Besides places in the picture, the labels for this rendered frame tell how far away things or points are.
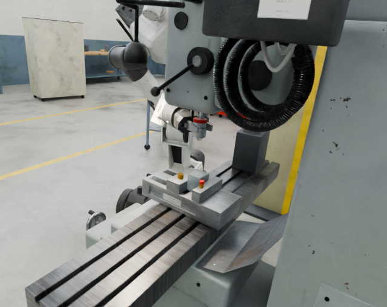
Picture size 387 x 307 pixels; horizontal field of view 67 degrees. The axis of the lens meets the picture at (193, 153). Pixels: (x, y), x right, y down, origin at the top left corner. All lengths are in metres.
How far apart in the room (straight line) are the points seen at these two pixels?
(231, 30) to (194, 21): 0.36
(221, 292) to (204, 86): 0.60
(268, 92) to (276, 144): 2.02
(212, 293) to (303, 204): 0.47
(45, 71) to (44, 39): 0.62
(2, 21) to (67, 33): 2.21
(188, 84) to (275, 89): 0.26
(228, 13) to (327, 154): 0.31
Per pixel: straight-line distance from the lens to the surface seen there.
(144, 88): 1.35
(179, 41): 0.87
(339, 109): 0.59
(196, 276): 1.00
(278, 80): 0.72
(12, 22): 9.00
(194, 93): 0.85
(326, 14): 0.45
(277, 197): 2.91
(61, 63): 7.05
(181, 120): 0.96
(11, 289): 2.26
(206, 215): 1.01
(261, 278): 1.18
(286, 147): 2.72
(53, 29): 6.97
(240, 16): 0.48
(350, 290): 0.73
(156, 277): 0.84
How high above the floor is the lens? 1.51
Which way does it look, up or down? 21 degrees down
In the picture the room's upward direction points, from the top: 5 degrees clockwise
